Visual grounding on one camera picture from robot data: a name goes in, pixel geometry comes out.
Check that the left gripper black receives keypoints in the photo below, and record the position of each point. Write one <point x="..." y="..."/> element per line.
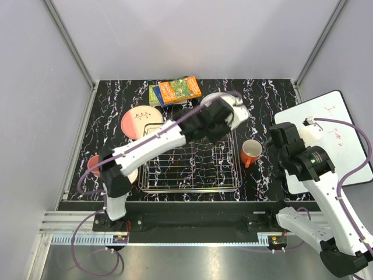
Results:
<point x="227" y="128"/>

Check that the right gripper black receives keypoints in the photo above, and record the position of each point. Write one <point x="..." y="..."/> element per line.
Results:
<point x="270" y="141"/>

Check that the orange bowl white inside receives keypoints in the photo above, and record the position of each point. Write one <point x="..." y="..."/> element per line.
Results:
<point x="133" y="176"/>

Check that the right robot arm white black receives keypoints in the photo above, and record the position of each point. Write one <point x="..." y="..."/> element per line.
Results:
<point x="345" y="246"/>

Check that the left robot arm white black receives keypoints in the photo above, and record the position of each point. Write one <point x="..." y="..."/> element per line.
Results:
<point x="118" y="163"/>

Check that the white paper plate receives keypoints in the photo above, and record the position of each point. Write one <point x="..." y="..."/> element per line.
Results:
<point x="223" y="100"/>

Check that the orange ceramic mug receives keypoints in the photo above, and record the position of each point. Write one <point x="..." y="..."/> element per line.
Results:
<point x="250" y="152"/>

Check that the white dry erase board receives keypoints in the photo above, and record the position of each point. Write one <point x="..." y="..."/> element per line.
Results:
<point x="341" y="142"/>

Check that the green book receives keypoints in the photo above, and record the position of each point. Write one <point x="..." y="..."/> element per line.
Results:
<point x="153" y="100"/>

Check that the blue book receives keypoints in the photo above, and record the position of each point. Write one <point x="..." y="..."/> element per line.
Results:
<point x="158" y="94"/>

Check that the pink cream floral plate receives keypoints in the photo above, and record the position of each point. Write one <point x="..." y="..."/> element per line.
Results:
<point x="138" y="118"/>

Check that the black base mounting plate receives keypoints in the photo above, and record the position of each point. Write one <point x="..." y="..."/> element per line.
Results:
<point x="193" y="222"/>

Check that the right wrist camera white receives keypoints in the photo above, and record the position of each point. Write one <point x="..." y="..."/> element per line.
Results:
<point x="311" y="131"/>

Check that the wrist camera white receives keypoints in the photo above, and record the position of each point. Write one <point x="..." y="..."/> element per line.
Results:
<point x="311" y="131"/>
<point x="240" y="112"/>

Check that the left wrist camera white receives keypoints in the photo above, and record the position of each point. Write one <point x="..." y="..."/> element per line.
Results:
<point x="240" y="112"/>

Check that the steel wire dish rack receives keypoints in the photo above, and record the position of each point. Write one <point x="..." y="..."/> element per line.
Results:
<point x="197" y="167"/>

